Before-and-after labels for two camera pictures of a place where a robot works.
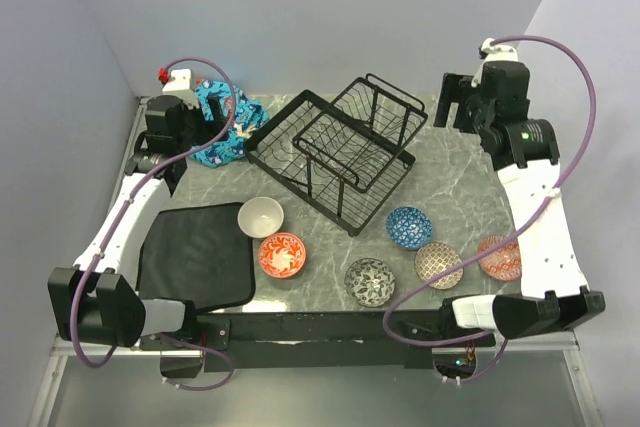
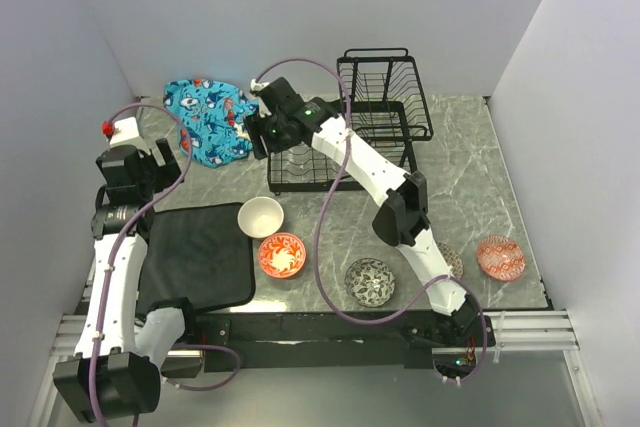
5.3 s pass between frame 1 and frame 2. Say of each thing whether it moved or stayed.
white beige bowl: stayed
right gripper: moved
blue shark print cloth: stayed
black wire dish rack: moved
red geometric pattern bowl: stayed
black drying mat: stayed
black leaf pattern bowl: stayed
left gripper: moved
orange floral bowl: stayed
